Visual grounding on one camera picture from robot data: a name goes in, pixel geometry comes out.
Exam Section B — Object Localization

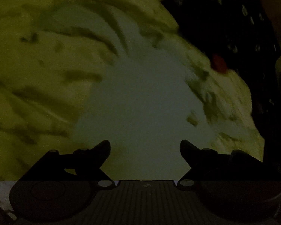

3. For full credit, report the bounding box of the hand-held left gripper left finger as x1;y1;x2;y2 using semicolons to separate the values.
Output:
19;140;113;181

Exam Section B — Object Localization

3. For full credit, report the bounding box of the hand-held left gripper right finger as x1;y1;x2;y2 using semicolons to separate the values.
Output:
177;139;281;181

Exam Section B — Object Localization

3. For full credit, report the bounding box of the small red object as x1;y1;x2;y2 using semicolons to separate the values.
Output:
211;54;228;74

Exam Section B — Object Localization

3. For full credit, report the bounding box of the pale leaf-print bed sheet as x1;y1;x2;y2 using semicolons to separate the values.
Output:
0;0;265;218

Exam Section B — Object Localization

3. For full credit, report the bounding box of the dark spotted cloth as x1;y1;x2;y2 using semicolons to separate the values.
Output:
159;0;281;167

